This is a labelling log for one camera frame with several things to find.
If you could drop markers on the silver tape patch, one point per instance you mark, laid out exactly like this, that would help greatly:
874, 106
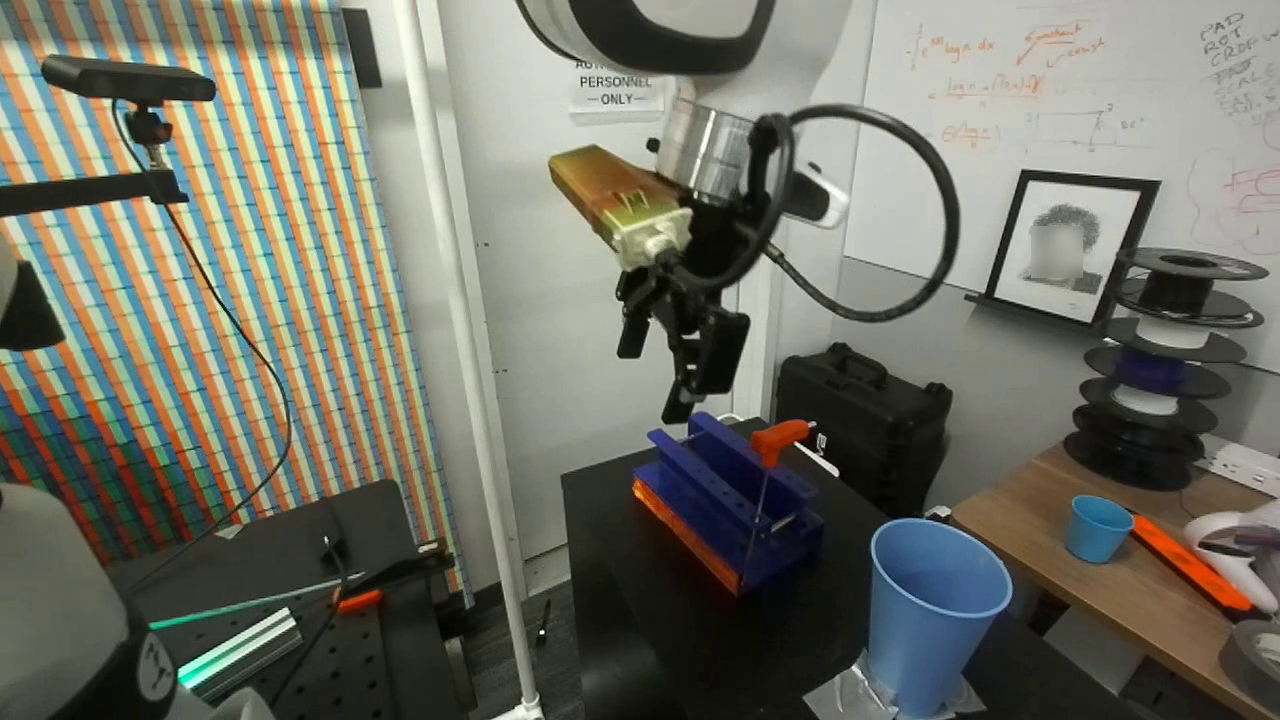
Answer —
840, 692

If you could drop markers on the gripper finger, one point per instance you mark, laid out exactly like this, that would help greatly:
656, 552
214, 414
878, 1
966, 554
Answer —
718, 350
634, 335

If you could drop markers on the white paper sign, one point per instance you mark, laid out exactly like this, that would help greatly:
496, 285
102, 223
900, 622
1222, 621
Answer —
615, 90

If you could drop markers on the black clamp orange tip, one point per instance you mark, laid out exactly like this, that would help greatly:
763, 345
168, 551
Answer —
400, 575

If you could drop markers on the whiteboard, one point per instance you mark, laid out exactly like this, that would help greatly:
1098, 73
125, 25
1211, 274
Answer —
1000, 60

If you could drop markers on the striped colourful board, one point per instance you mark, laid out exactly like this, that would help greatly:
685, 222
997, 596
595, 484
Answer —
200, 350

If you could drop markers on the black framed picture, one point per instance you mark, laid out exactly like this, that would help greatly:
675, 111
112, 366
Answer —
1075, 190

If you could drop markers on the flat orange bar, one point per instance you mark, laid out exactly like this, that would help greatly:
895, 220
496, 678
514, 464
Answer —
1190, 565

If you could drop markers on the blue tool rack orange base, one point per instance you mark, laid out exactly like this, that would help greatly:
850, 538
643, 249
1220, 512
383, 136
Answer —
715, 500

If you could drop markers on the white hand controller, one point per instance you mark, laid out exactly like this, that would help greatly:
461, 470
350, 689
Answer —
1240, 560

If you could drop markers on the small blue plastic cup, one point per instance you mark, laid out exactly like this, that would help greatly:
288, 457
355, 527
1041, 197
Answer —
1095, 530

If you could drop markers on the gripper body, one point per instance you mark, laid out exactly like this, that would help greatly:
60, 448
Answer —
715, 250

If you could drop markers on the stack of filament spools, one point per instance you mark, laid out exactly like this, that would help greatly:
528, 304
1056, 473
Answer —
1160, 400

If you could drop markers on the grey tape roll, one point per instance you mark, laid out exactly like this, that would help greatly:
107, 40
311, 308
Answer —
1245, 665

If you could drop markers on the white power strip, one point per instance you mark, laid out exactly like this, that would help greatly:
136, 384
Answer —
1245, 465

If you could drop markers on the black pen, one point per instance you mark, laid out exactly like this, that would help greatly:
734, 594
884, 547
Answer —
543, 622

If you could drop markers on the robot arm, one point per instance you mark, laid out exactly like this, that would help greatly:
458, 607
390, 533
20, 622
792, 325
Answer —
690, 18

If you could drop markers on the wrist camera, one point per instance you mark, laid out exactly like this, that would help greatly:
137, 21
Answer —
610, 195

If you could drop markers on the black hard case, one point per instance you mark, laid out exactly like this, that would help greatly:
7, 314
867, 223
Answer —
860, 420

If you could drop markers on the large blue plastic cup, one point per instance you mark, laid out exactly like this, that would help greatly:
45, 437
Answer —
930, 620

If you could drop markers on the camera on mount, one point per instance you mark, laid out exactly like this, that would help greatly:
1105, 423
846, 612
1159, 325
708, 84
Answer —
125, 78

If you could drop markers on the aluminium extrusion bar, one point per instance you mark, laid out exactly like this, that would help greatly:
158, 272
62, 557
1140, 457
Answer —
240, 645

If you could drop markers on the wooden table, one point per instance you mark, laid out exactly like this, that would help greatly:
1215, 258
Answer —
1030, 530

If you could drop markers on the white pole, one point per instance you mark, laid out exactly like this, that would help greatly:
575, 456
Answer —
470, 380

